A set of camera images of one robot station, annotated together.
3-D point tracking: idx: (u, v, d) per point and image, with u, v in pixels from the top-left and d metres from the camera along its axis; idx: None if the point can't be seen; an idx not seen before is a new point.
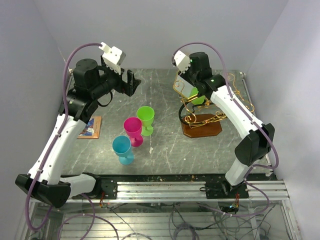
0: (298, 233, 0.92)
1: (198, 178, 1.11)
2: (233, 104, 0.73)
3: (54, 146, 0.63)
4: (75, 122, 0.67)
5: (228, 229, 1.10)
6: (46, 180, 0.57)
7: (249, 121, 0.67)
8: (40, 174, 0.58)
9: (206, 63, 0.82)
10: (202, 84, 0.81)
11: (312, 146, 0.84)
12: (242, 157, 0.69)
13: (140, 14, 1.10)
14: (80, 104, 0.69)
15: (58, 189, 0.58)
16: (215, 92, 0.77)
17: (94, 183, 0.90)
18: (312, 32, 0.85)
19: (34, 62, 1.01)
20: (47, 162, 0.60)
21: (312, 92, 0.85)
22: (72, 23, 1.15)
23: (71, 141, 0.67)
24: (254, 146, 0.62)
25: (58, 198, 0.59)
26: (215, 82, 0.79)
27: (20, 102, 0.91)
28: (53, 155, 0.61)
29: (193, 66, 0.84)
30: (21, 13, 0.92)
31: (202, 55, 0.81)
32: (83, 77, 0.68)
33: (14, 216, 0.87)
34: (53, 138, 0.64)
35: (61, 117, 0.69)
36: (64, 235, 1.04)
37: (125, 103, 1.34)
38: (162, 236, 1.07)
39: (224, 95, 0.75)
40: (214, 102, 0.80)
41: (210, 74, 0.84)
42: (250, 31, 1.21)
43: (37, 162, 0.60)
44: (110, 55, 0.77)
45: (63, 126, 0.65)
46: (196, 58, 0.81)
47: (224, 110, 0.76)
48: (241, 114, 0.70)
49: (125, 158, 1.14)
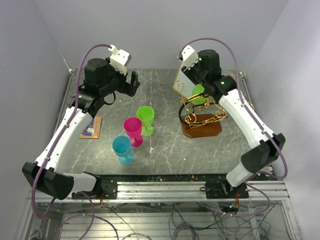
0: (298, 233, 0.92)
1: (198, 178, 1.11)
2: (244, 111, 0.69)
3: (62, 136, 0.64)
4: (83, 115, 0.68)
5: (228, 229, 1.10)
6: (53, 169, 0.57)
7: (260, 130, 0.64)
8: (47, 162, 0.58)
9: (215, 64, 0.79)
10: (211, 86, 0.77)
11: (312, 146, 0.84)
12: (249, 164, 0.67)
13: (140, 14, 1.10)
14: (88, 98, 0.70)
15: (64, 178, 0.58)
16: (224, 96, 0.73)
17: (93, 182, 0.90)
18: (312, 32, 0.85)
19: (33, 63, 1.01)
20: (54, 150, 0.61)
21: (312, 92, 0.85)
22: (71, 23, 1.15)
23: (78, 133, 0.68)
24: (263, 156, 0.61)
25: (63, 188, 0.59)
26: (226, 85, 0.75)
27: (20, 102, 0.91)
28: (60, 144, 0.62)
29: (202, 66, 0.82)
30: (21, 13, 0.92)
31: (213, 54, 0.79)
32: (94, 72, 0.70)
33: (14, 216, 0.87)
34: (62, 128, 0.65)
35: (70, 110, 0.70)
36: (64, 235, 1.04)
37: (125, 103, 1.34)
38: (162, 236, 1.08)
39: (234, 100, 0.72)
40: (223, 106, 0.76)
41: (220, 75, 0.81)
42: (250, 31, 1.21)
43: (44, 151, 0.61)
44: (118, 57, 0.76)
45: (72, 117, 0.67)
46: (207, 57, 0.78)
47: (233, 115, 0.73)
48: (252, 121, 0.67)
49: (125, 158, 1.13)
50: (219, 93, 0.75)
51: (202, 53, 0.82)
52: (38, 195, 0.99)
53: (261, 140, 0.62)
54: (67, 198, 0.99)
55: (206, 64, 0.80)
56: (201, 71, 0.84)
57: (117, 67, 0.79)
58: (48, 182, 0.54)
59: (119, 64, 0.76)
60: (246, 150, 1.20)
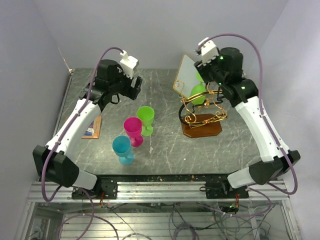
0: (298, 233, 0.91)
1: (198, 178, 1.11)
2: (262, 123, 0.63)
3: (73, 124, 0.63)
4: (94, 106, 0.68)
5: (228, 230, 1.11)
6: (64, 152, 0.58)
7: (276, 146, 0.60)
8: (58, 145, 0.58)
9: (238, 65, 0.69)
10: (229, 89, 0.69)
11: (312, 146, 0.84)
12: (257, 175, 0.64)
13: (140, 14, 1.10)
14: (98, 93, 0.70)
15: (71, 164, 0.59)
16: (243, 103, 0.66)
17: (94, 181, 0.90)
18: (312, 32, 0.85)
19: (33, 62, 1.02)
20: (65, 135, 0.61)
21: (312, 92, 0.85)
22: (71, 23, 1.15)
23: (87, 122, 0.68)
24: (274, 172, 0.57)
25: (69, 174, 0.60)
26: (246, 90, 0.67)
27: (20, 101, 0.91)
28: (71, 130, 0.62)
29: (222, 65, 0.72)
30: (21, 13, 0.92)
31: (237, 54, 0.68)
32: (106, 69, 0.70)
33: (14, 216, 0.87)
34: (73, 116, 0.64)
35: (81, 101, 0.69)
36: (64, 235, 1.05)
37: (125, 103, 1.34)
38: (162, 236, 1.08)
39: (254, 108, 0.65)
40: (240, 112, 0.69)
41: (240, 77, 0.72)
42: (250, 31, 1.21)
43: (55, 135, 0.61)
44: (128, 62, 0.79)
45: (83, 107, 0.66)
46: (229, 57, 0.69)
47: (248, 123, 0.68)
48: (268, 134, 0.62)
49: (125, 158, 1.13)
50: (238, 99, 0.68)
51: (223, 50, 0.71)
52: (38, 195, 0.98)
53: (275, 156, 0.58)
54: (67, 198, 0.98)
55: (227, 64, 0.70)
56: (219, 71, 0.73)
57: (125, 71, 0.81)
58: (58, 165, 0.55)
59: (128, 68, 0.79)
60: (246, 150, 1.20)
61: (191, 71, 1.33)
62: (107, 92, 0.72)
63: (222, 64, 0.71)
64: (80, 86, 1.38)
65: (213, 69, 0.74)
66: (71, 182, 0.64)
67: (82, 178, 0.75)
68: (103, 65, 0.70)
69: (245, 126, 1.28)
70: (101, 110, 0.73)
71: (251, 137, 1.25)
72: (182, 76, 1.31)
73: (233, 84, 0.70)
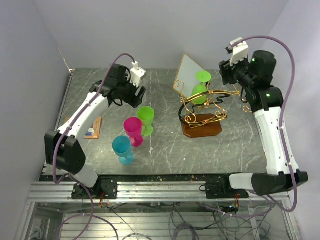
0: (298, 233, 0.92)
1: (198, 178, 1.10)
2: (277, 135, 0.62)
3: (84, 113, 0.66)
4: (104, 98, 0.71)
5: (228, 229, 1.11)
6: (74, 136, 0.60)
7: (285, 162, 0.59)
8: (69, 131, 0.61)
9: (270, 71, 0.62)
10: (253, 94, 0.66)
11: (313, 145, 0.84)
12: (258, 186, 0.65)
13: (140, 14, 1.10)
14: (107, 88, 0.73)
15: (79, 150, 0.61)
16: (264, 112, 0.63)
17: (94, 180, 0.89)
18: (313, 32, 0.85)
19: (33, 62, 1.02)
20: (76, 122, 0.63)
21: (313, 92, 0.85)
22: (72, 23, 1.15)
23: (96, 113, 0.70)
24: (275, 187, 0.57)
25: (77, 161, 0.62)
26: (271, 98, 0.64)
27: (20, 101, 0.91)
28: (82, 118, 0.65)
29: (251, 67, 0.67)
30: (21, 13, 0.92)
31: (271, 58, 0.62)
32: (118, 68, 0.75)
33: (14, 216, 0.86)
34: (84, 106, 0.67)
35: (91, 94, 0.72)
36: (64, 235, 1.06)
37: (125, 103, 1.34)
38: (162, 236, 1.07)
39: (272, 119, 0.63)
40: (257, 119, 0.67)
41: (269, 84, 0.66)
42: (250, 32, 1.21)
43: (66, 122, 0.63)
44: (137, 71, 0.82)
45: (94, 98, 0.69)
46: (261, 61, 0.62)
47: (262, 132, 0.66)
48: (280, 148, 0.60)
49: (125, 158, 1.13)
50: (259, 106, 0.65)
51: (257, 52, 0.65)
52: (38, 195, 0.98)
53: (280, 172, 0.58)
54: (67, 198, 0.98)
55: (258, 68, 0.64)
56: (248, 73, 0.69)
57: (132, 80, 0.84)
58: (68, 148, 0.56)
59: (136, 76, 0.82)
60: (246, 150, 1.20)
61: (192, 72, 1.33)
62: (115, 88, 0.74)
63: (252, 66, 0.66)
64: (80, 86, 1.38)
65: (238, 70, 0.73)
66: (78, 170, 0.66)
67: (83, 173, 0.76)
68: (117, 65, 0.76)
69: (245, 126, 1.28)
70: (108, 104, 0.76)
71: (251, 137, 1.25)
72: (182, 76, 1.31)
73: (258, 90, 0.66)
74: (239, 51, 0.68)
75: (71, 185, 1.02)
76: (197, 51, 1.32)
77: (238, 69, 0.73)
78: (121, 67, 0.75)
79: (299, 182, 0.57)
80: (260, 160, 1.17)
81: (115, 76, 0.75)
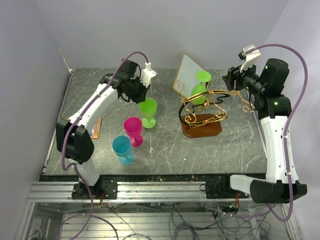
0: (298, 233, 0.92)
1: (198, 178, 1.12)
2: (280, 144, 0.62)
3: (93, 104, 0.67)
4: (113, 89, 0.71)
5: (228, 230, 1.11)
6: (84, 126, 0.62)
7: (284, 171, 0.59)
8: (79, 120, 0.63)
9: (281, 80, 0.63)
10: (261, 101, 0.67)
11: (313, 146, 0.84)
12: (256, 193, 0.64)
13: (140, 14, 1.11)
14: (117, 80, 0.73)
15: (89, 141, 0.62)
16: (269, 119, 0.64)
17: (96, 178, 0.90)
18: (312, 32, 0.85)
19: (33, 63, 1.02)
20: (86, 112, 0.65)
21: (312, 92, 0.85)
22: (72, 24, 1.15)
23: (106, 104, 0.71)
24: (272, 196, 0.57)
25: (86, 151, 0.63)
26: (279, 106, 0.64)
27: (20, 102, 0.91)
28: (92, 108, 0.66)
29: (264, 74, 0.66)
30: (21, 14, 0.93)
31: (283, 68, 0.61)
32: (129, 63, 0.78)
33: (14, 216, 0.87)
34: (94, 97, 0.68)
35: (102, 85, 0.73)
36: (64, 235, 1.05)
37: (125, 104, 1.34)
38: (162, 236, 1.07)
39: (277, 127, 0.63)
40: (263, 126, 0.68)
41: (279, 92, 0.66)
42: (250, 32, 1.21)
43: (77, 112, 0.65)
44: (148, 71, 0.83)
45: (104, 90, 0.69)
46: (273, 69, 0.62)
47: (266, 138, 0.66)
48: (281, 156, 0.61)
49: (125, 158, 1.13)
50: (266, 113, 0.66)
51: (272, 60, 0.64)
52: (38, 195, 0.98)
53: (279, 180, 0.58)
54: (67, 198, 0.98)
55: (269, 76, 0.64)
56: (260, 80, 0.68)
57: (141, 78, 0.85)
58: (77, 138, 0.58)
59: (146, 76, 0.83)
60: (246, 150, 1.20)
61: (192, 72, 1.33)
62: (125, 80, 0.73)
63: (265, 73, 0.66)
64: (80, 86, 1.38)
65: (247, 78, 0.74)
66: (87, 158, 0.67)
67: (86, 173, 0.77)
68: (129, 61, 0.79)
69: (245, 126, 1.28)
70: (118, 96, 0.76)
71: (251, 137, 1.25)
72: (182, 76, 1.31)
73: (267, 96, 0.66)
74: (253, 57, 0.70)
75: (71, 185, 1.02)
76: (197, 51, 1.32)
77: (247, 76, 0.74)
78: (133, 63, 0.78)
79: (296, 193, 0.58)
80: (260, 160, 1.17)
81: (126, 70, 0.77)
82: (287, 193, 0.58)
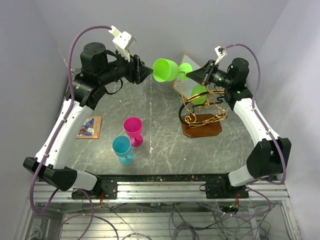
0: (298, 233, 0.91)
1: (198, 178, 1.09)
2: (254, 116, 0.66)
3: (59, 133, 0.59)
4: (81, 108, 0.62)
5: (228, 230, 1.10)
6: (52, 166, 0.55)
7: (264, 131, 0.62)
8: (47, 158, 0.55)
9: (244, 78, 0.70)
10: (228, 94, 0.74)
11: (313, 146, 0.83)
12: (252, 169, 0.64)
13: (139, 14, 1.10)
14: (88, 89, 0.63)
15: (65, 174, 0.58)
16: (237, 102, 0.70)
17: (94, 182, 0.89)
18: (311, 31, 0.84)
19: (33, 63, 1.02)
20: (53, 146, 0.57)
21: (311, 92, 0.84)
22: (71, 24, 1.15)
23: (77, 126, 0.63)
24: (264, 155, 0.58)
25: (65, 181, 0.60)
26: (242, 94, 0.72)
27: (20, 101, 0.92)
28: (59, 139, 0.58)
29: (230, 72, 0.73)
30: (20, 14, 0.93)
31: (245, 67, 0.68)
32: (90, 62, 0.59)
33: (14, 216, 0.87)
34: (59, 124, 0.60)
35: (67, 102, 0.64)
36: (64, 235, 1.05)
37: (125, 104, 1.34)
38: (162, 236, 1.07)
39: (246, 105, 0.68)
40: (237, 112, 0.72)
41: (244, 85, 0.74)
42: (250, 32, 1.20)
43: (43, 147, 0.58)
44: (119, 40, 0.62)
45: (69, 111, 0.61)
46: (237, 69, 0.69)
47: (242, 118, 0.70)
48: (257, 122, 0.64)
49: (125, 158, 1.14)
50: (234, 102, 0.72)
51: (236, 60, 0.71)
52: (38, 194, 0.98)
53: (263, 139, 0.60)
54: (67, 198, 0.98)
55: (234, 74, 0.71)
56: (228, 76, 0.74)
57: (120, 52, 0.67)
58: (48, 178, 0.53)
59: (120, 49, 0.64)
60: (246, 150, 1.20)
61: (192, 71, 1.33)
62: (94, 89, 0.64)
63: (230, 71, 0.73)
64: None
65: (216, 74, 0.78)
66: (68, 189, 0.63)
67: (80, 181, 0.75)
68: (89, 55, 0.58)
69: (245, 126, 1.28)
70: (92, 107, 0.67)
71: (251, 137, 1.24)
72: None
73: (233, 90, 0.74)
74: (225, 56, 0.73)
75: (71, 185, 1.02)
76: (197, 51, 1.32)
77: (218, 72, 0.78)
78: (96, 56, 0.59)
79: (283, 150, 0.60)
80: None
81: (92, 70, 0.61)
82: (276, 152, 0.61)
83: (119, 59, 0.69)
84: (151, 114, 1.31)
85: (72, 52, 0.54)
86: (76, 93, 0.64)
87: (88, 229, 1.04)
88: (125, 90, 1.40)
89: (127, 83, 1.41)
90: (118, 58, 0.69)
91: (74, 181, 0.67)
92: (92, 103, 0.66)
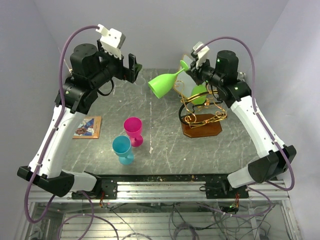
0: (298, 233, 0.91)
1: (198, 178, 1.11)
2: (257, 120, 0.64)
3: (52, 141, 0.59)
4: (72, 115, 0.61)
5: (228, 230, 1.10)
6: (46, 175, 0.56)
7: (271, 140, 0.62)
8: (40, 168, 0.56)
9: (234, 68, 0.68)
10: (224, 91, 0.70)
11: (314, 146, 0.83)
12: (257, 175, 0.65)
13: (139, 14, 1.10)
14: (78, 93, 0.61)
15: (60, 180, 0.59)
16: (237, 103, 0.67)
17: (94, 182, 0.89)
18: (311, 32, 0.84)
19: (33, 63, 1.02)
20: (46, 155, 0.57)
21: (311, 93, 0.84)
22: (71, 24, 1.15)
23: (70, 133, 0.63)
24: (271, 168, 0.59)
25: (62, 187, 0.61)
26: (240, 90, 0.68)
27: (20, 102, 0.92)
28: (51, 148, 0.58)
29: (219, 67, 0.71)
30: (21, 14, 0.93)
31: (233, 57, 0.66)
32: (81, 64, 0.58)
33: (14, 217, 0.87)
34: (50, 132, 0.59)
35: (58, 108, 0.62)
36: (64, 235, 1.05)
37: (125, 104, 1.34)
38: (162, 236, 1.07)
39: (247, 107, 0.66)
40: (235, 112, 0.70)
41: (236, 78, 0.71)
42: (250, 33, 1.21)
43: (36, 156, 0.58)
44: (109, 39, 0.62)
45: (60, 119, 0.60)
46: (225, 60, 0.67)
47: (243, 121, 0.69)
48: (262, 130, 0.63)
49: (125, 158, 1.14)
50: (232, 99, 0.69)
51: (220, 53, 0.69)
52: (38, 195, 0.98)
53: (270, 151, 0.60)
54: (67, 198, 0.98)
55: (223, 67, 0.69)
56: (216, 72, 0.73)
57: (110, 51, 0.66)
58: (43, 185, 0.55)
59: (112, 48, 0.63)
60: (246, 150, 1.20)
61: None
62: (86, 93, 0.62)
63: (219, 66, 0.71)
64: None
65: (205, 72, 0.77)
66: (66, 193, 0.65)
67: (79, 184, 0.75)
68: (80, 57, 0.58)
69: None
70: (85, 110, 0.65)
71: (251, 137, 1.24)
72: (183, 76, 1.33)
73: (228, 86, 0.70)
74: (203, 55, 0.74)
75: None
76: None
77: (204, 70, 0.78)
78: (87, 58, 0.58)
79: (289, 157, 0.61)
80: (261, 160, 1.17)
81: (83, 72, 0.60)
82: (283, 161, 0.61)
83: (109, 59, 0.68)
84: (151, 114, 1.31)
85: (63, 56, 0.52)
86: (66, 99, 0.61)
87: (88, 230, 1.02)
88: (126, 89, 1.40)
89: (127, 83, 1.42)
90: (107, 58, 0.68)
91: (73, 184, 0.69)
92: (84, 107, 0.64)
